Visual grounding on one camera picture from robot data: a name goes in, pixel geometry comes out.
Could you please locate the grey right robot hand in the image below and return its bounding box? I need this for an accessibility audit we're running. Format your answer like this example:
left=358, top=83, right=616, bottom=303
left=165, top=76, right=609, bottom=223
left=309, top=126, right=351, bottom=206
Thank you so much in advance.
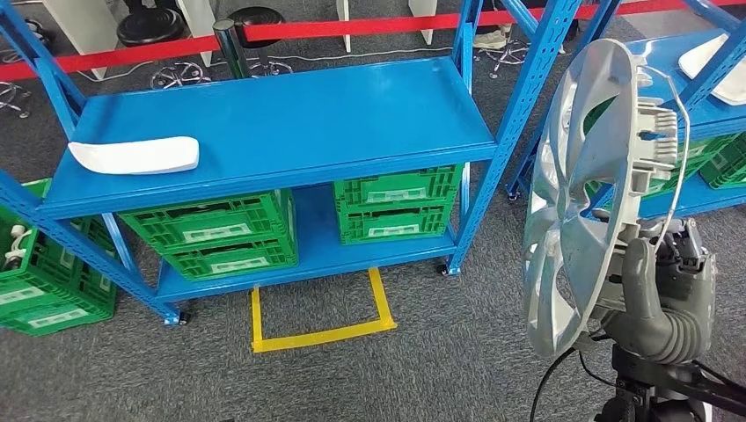
left=603, top=218, right=718, bottom=358

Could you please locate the silver wheel hubcap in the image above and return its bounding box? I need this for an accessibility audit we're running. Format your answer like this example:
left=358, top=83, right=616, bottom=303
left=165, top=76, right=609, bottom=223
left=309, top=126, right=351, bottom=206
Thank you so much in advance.
left=521, top=37, right=693, bottom=360

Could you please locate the blue metal shelf unit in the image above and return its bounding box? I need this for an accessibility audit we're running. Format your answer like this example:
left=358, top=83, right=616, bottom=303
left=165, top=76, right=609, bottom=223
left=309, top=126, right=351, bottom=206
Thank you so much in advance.
left=505, top=0, right=746, bottom=222
left=0, top=0, right=585, bottom=326

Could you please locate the white plastic cover part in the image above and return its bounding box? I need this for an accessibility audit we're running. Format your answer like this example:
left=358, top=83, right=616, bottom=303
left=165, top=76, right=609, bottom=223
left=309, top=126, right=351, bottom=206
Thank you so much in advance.
left=677, top=33, right=746, bottom=108
left=68, top=135, right=201, bottom=176

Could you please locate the small white plastic part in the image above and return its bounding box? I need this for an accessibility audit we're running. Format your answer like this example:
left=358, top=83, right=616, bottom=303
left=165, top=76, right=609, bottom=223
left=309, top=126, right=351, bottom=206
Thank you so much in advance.
left=3, top=223, right=29, bottom=272

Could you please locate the chrome stool base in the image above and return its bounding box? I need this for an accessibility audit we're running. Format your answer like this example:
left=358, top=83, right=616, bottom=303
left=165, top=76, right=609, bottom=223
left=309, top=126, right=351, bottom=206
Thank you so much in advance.
left=0, top=81, right=32, bottom=120
left=474, top=39, right=530, bottom=80

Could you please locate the person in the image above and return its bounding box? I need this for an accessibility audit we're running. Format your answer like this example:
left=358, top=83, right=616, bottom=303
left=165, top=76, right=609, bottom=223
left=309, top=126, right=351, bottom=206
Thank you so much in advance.
left=472, top=27, right=508, bottom=51

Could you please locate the yellow floor tape square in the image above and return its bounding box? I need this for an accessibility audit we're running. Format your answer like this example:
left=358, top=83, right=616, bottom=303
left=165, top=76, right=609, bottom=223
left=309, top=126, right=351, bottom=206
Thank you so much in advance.
left=250, top=266, right=399, bottom=354

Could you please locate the white desk side panel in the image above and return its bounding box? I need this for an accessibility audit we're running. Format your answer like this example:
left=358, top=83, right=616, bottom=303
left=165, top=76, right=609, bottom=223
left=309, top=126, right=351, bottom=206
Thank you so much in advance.
left=41, top=0, right=109, bottom=82
left=336, top=0, right=352, bottom=54
left=407, top=0, right=438, bottom=47
left=176, top=0, right=216, bottom=68

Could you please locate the black round stool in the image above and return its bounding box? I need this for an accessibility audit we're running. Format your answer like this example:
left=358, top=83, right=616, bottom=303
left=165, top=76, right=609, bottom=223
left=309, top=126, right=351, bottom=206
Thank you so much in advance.
left=116, top=6, right=212, bottom=91
left=227, top=6, right=295, bottom=78

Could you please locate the red barrier belt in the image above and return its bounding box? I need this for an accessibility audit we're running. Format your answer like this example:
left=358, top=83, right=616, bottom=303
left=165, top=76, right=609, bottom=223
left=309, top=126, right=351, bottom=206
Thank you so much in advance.
left=0, top=0, right=746, bottom=83

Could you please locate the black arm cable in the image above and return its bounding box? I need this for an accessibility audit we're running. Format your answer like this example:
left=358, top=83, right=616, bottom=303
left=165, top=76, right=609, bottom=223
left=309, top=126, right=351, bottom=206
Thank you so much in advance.
left=529, top=346, right=584, bottom=422

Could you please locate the white floor cable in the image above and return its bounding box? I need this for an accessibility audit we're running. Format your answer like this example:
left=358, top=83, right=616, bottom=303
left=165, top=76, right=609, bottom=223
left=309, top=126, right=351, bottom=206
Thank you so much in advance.
left=76, top=46, right=456, bottom=83

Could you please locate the black stanchion post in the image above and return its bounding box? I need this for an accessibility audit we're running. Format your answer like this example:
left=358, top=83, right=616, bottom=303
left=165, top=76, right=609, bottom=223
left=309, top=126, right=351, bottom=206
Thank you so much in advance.
left=212, top=18, right=252, bottom=80

